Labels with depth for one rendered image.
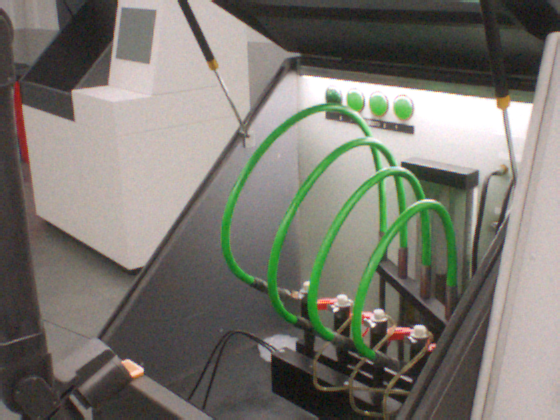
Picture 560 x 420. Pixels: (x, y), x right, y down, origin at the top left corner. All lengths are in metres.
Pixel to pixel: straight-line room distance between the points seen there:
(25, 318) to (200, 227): 0.74
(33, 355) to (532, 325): 0.64
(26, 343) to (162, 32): 3.36
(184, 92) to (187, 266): 2.73
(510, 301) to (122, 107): 3.17
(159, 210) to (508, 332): 3.32
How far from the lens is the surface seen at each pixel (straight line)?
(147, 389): 1.40
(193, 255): 1.57
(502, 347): 1.14
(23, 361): 0.90
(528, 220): 1.10
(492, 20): 1.04
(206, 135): 4.35
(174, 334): 1.61
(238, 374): 1.65
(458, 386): 1.13
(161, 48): 4.15
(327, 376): 1.34
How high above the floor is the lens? 1.66
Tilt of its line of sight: 19 degrees down
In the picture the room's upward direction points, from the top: 2 degrees counter-clockwise
